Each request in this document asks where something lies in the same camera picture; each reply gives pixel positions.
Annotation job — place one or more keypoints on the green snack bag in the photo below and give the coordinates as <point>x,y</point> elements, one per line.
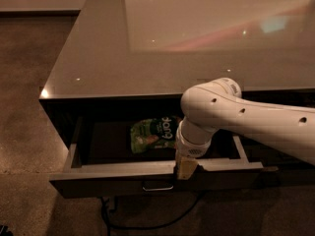
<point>154,133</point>

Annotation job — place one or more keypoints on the drawer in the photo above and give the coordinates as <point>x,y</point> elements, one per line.
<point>100,163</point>

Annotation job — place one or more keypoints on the grey drawer cabinet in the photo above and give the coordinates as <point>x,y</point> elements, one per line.
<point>131,60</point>

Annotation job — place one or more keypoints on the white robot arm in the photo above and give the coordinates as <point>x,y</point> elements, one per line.
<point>218,105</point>

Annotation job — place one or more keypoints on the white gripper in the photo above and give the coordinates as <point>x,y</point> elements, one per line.
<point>192,148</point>

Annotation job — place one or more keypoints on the dark object floor corner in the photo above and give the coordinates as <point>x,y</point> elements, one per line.
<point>4,231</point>

